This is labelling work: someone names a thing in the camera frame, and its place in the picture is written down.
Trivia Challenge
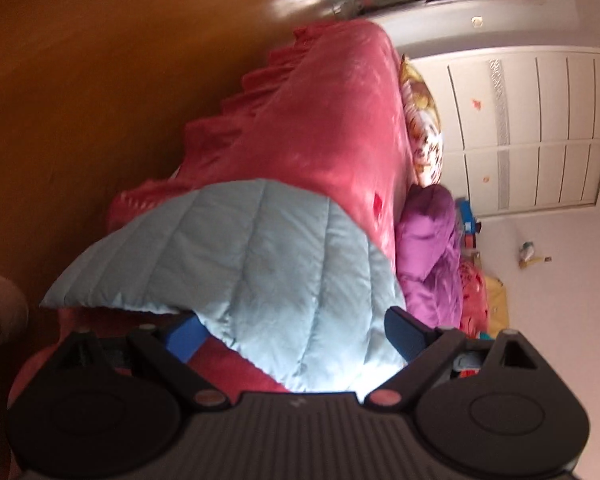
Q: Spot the wall ornament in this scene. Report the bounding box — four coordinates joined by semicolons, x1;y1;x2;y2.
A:
517;241;553;270

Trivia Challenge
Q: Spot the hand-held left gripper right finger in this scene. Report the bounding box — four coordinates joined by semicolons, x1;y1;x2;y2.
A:
362;306;543;408

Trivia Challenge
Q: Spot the pink heart print blanket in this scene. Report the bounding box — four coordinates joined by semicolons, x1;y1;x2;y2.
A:
7;20;411;480

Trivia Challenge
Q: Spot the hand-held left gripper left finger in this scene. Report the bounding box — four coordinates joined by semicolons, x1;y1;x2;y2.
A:
55;312;233;411

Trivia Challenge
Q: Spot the yellow headboard cover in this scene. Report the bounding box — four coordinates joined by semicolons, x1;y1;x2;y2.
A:
482;275;511;341

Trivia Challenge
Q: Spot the light blue down jacket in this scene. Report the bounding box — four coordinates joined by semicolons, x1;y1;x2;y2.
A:
40;178;408;393

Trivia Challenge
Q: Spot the white wardrobe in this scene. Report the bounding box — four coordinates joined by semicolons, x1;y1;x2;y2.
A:
447;50;600;218

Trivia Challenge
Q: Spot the magenta down jacket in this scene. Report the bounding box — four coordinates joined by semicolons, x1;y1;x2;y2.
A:
395;184;463;331

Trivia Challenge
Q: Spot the pink folded quilt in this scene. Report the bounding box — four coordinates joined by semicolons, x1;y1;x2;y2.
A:
457;259;491;333

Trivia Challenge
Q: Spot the white waste bin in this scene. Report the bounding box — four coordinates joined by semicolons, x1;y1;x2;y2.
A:
0;275;29;363

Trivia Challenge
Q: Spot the blue box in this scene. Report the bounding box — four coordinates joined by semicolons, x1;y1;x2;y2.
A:
455;199;483;248

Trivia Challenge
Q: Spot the yellow floral pillow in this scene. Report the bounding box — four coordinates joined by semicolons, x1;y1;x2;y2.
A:
399;55;445;188

